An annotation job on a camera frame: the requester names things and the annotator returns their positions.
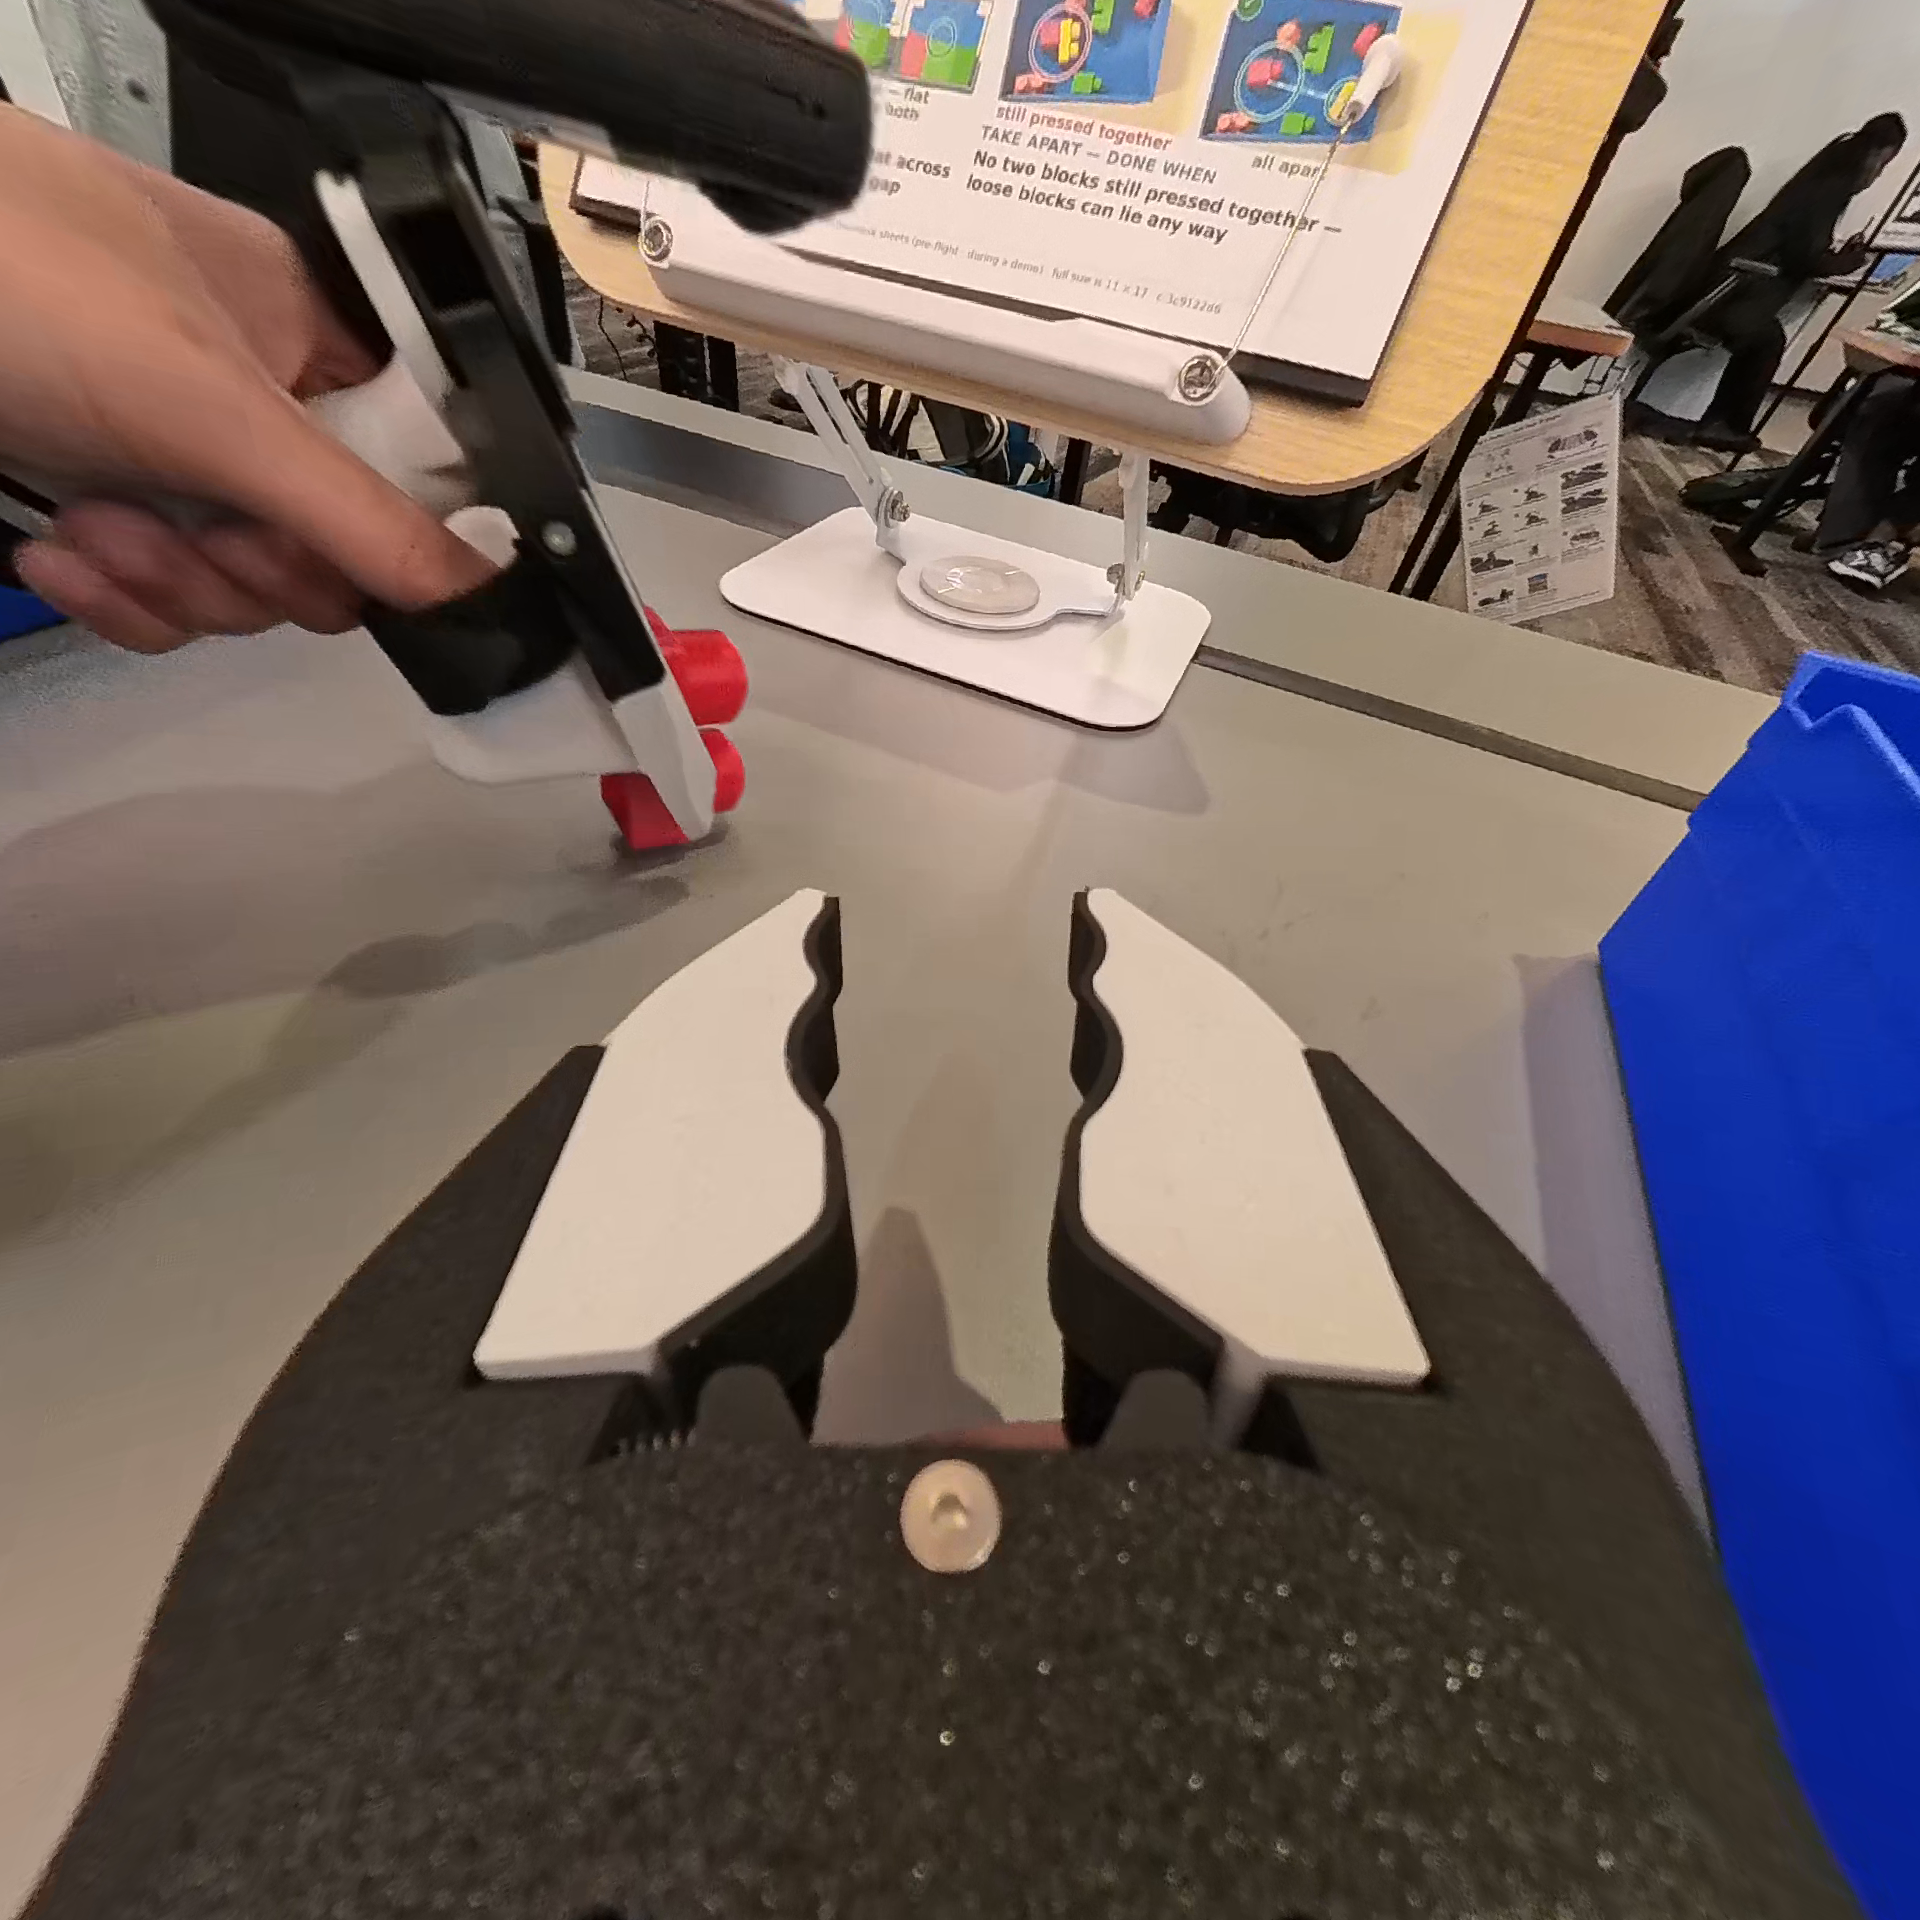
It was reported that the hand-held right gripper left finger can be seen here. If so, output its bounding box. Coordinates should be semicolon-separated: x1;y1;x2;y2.
474;888;861;1391

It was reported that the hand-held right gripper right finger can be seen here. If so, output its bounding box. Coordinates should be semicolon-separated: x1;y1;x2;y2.
1047;888;1434;1449

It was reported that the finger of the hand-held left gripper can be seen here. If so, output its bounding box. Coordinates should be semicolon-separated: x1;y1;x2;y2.
528;482;728;846

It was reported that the red two-stud block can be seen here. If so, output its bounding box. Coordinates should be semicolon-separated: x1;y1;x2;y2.
600;609;750;858

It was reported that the grey desk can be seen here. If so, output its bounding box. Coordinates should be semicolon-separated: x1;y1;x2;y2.
0;369;1778;1802

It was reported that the person's left hand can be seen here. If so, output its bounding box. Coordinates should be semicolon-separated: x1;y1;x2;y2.
0;106;514;657

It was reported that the white instruction stand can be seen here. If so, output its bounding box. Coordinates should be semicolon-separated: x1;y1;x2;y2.
538;0;1674;732

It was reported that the printed instruction sheet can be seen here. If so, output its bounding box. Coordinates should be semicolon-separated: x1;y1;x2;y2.
574;0;1538;406

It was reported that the white printed floor sign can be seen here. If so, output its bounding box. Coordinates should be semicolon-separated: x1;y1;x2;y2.
1458;394;1625;624

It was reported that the black office chair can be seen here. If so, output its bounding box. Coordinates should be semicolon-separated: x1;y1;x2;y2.
1603;144;1758;350

